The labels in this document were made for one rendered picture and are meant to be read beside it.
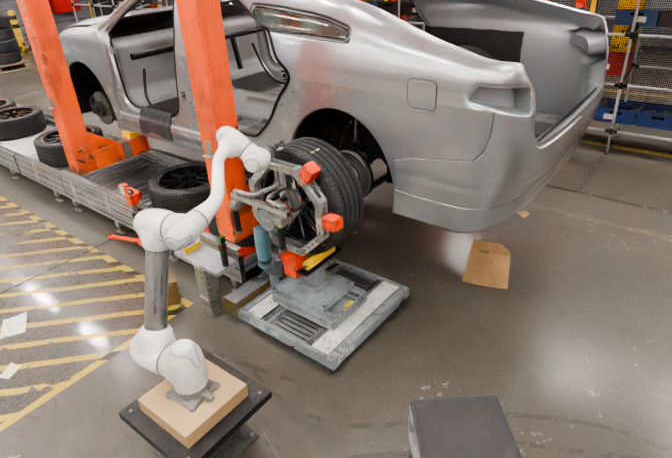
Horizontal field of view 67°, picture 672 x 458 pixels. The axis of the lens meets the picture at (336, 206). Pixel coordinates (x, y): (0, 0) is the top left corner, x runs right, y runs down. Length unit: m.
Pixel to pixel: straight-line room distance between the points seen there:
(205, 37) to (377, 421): 2.15
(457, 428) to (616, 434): 0.92
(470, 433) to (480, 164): 1.22
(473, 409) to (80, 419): 2.02
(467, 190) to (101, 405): 2.27
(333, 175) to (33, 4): 2.71
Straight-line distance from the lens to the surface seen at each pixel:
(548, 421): 2.94
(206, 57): 2.84
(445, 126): 2.60
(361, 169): 3.12
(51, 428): 3.24
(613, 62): 5.97
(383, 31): 2.76
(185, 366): 2.37
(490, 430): 2.39
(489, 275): 3.79
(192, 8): 2.82
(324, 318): 3.12
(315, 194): 2.65
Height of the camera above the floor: 2.18
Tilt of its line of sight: 28 degrees down
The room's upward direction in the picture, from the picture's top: 3 degrees counter-clockwise
